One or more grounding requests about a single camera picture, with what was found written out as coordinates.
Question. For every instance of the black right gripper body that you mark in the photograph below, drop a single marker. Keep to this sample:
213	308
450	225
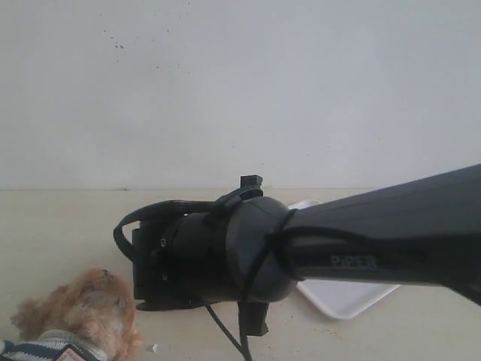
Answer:
155	287

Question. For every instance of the tan teddy bear striped sweater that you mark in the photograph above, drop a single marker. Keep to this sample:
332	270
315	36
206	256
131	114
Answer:
92	317

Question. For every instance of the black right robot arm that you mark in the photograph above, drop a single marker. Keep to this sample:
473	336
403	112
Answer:
246	246

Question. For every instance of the white plastic tray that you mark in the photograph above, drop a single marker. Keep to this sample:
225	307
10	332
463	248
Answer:
341	300

